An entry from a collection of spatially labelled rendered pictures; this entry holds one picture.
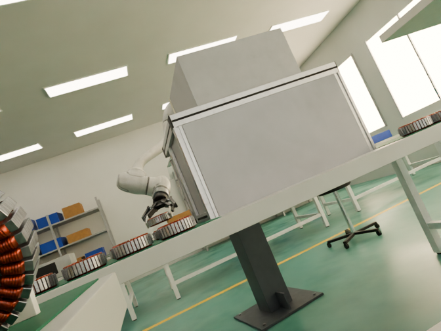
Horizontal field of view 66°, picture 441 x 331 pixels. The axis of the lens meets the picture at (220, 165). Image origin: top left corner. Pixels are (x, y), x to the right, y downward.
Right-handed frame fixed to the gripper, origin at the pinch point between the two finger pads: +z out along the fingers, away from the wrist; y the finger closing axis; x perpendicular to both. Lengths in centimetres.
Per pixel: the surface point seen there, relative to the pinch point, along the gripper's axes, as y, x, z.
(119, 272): -7, 29, 73
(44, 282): 12, 32, 68
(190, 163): -29, 33, 37
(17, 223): -29, 66, 120
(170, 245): -20, 28, 69
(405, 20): -130, 37, -2
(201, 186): -29, 25, 40
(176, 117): -31, 46, 28
